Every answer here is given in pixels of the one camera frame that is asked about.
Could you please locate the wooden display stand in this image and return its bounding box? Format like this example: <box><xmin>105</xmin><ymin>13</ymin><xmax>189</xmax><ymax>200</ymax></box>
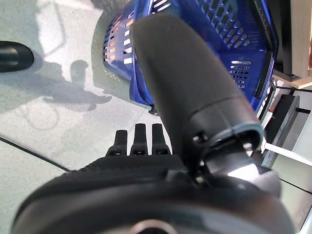
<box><xmin>259</xmin><ymin>0</ymin><xmax>312</xmax><ymax>234</ymax></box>

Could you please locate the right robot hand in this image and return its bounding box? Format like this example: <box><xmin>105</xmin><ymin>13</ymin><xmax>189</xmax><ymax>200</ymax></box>
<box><xmin>11</xmin><ymin>13</ymin><xmax>297</xmax><ymax>234</ymax></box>

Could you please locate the blue plastic shopping basket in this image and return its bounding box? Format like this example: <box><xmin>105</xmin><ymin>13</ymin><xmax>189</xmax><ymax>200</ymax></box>
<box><xmin>96</xmin><ymin>0</ymin><xmax>280</xmax><ymax>115</ymax></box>

